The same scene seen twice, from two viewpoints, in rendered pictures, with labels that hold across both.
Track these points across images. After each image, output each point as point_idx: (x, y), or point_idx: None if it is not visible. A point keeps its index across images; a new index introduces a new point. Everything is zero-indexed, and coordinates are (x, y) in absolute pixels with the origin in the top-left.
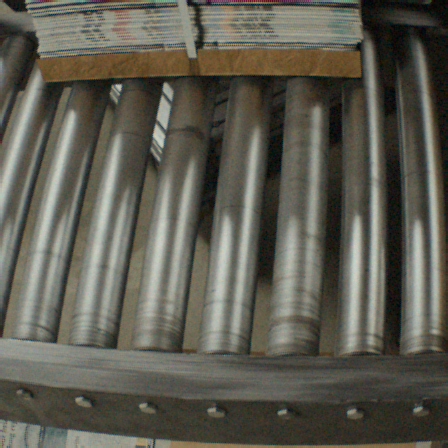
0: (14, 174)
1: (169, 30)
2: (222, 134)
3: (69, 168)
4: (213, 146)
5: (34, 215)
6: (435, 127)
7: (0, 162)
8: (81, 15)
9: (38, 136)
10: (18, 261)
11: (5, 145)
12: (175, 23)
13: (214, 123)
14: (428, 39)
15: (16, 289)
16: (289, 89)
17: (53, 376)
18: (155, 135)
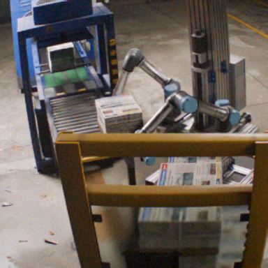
0: (82, 128)
1: (101, 125)
2: (155, 183)
3: (84, 132)
4: (153, 185)
5: (139, 181)
6: None
7: (151, 171)
8: (98, 116)
9: (89, 128)
10: (127, 182)
11: (157, 169)
12: (101, 124)
13: (156, 181)
14: None
15: (120, 184)
16: None
17: (54, 139)
18: (150, 176)
